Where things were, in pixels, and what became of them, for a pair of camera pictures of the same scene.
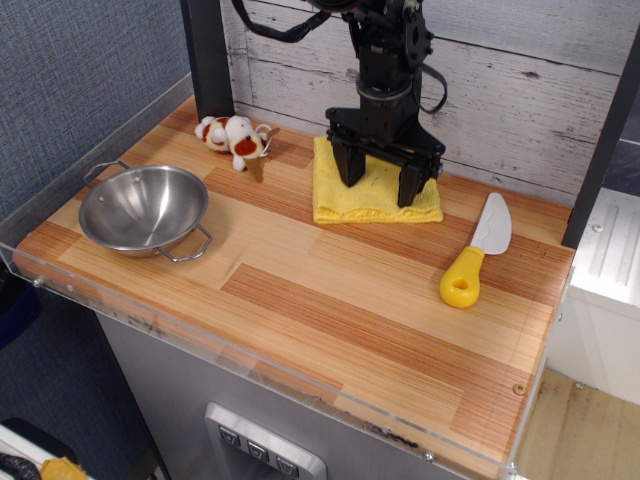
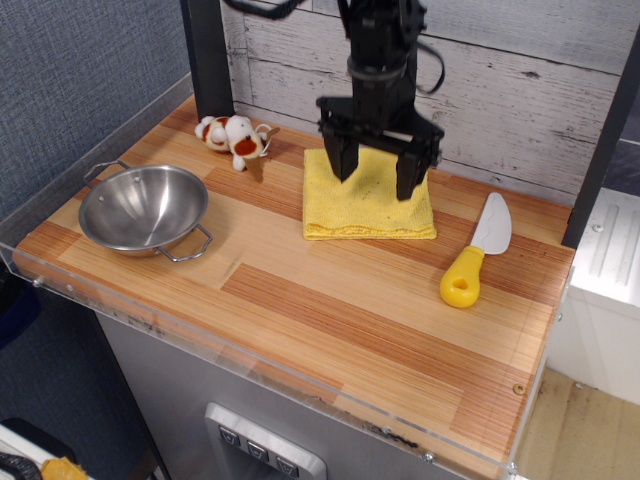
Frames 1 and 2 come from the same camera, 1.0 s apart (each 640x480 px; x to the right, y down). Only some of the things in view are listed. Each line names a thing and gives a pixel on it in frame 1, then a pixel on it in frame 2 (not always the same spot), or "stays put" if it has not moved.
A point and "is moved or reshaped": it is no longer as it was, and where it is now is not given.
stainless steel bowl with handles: x=145 y=209 stays put
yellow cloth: x=373 y=199 is moved or reshaped
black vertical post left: x=204 y=27 stays put
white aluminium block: x=597 y=341 stays put
